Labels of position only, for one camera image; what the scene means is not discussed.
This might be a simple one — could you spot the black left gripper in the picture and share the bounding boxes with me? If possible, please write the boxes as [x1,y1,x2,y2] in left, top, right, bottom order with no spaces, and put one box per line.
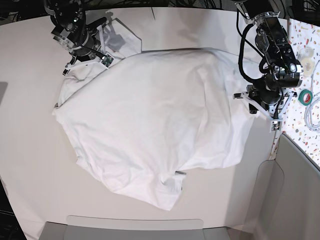
[246,80,286,106]

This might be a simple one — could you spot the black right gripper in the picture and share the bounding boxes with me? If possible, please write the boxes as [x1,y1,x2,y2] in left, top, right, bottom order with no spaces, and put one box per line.
[51,18,105,63]

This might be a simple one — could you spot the white t-shirt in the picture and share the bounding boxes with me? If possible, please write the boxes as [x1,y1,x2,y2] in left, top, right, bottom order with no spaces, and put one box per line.
[51,18,261,212]

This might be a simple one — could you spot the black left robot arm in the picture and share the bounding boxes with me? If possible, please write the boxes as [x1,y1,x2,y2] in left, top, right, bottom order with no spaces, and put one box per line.
[235,0,303,119]

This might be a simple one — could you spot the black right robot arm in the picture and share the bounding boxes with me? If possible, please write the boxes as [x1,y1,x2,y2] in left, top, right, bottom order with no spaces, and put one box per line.
[44,0,107,64]

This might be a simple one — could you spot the green tape roll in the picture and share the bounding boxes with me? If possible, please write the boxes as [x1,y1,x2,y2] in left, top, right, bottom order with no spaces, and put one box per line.
[298,89,313,106]

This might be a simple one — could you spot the terrazzo pattern side surface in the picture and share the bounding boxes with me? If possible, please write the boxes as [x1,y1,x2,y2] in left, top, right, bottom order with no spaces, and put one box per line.
[269,19,320,166]

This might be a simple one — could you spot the clear tape dispenser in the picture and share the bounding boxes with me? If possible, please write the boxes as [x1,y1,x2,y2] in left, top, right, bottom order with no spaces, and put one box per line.
[298,47,315,77]

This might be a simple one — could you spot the grey chair right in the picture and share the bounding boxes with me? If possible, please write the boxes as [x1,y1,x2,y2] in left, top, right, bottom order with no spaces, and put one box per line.
[231,133,320,240]

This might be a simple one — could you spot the white coiled cable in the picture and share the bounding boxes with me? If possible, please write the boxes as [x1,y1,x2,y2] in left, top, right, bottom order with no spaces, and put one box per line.
[303,59,320,131]

